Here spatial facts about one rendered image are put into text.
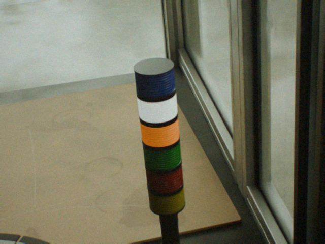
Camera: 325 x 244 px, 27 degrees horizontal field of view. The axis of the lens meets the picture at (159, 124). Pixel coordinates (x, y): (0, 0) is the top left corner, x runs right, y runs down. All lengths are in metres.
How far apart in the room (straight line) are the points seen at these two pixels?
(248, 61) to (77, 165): 0.46
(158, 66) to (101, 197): 0.54
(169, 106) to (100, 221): 0.48
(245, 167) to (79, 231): 0.30
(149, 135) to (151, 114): 0.03
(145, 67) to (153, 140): 0.09
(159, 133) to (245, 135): 0.38
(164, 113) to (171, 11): 0.95
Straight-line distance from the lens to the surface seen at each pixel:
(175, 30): 1.71
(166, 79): 0.73
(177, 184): 0.81
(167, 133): 0.76
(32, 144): 1.45
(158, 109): 0.75
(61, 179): 1.32
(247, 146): 1.14
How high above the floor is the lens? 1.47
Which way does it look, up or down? 29 degrees down
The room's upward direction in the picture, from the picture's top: 6 degrees counter-clockwise
